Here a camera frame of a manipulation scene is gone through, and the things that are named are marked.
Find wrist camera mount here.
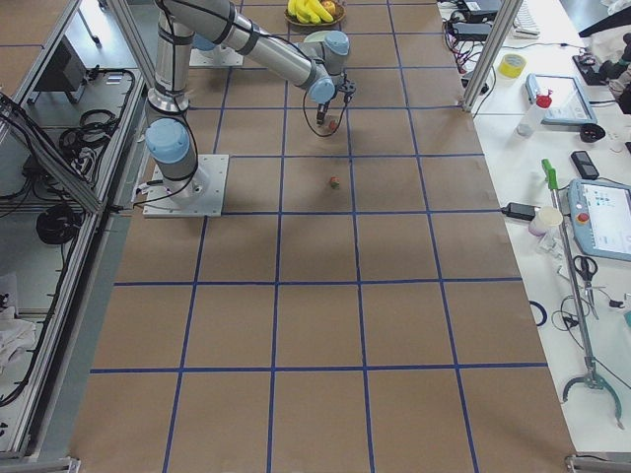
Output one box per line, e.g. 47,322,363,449
316,101,330,126

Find white paper cup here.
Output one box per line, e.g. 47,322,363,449
528,206,563,237

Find teach pendant far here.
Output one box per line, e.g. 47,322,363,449
525,73,597,126

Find black power adapter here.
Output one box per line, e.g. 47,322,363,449
501,202,539,222

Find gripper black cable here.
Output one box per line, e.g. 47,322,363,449
301,91,349,139

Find yellow tape roll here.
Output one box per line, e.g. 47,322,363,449
497,53,526,79

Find reacher grabber tool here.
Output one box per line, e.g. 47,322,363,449
540,158,626,429

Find clear squeeze bottle red cap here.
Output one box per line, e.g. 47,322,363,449
516,91,552,138

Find teach pendant near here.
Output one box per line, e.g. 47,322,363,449
567,178,630,261

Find yellow banana bunch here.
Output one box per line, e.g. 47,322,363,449
287,0,335,25

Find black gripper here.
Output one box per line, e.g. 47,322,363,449
338,78,356,104

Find wicker basket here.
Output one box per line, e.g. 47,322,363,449
283,6,347,27

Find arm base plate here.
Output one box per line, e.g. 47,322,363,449
189,45,244,68
143,155,229,218

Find light green plate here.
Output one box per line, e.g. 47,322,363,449
303,31,329,43

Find aluminium frame post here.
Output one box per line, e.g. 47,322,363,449
461,0,523,112

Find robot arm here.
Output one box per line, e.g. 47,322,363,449
144,1,356,215

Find black scissors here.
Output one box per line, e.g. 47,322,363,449
573,255,598,319

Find teach pendant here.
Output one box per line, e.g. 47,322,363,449
567,178,630,261
525,73,597,126

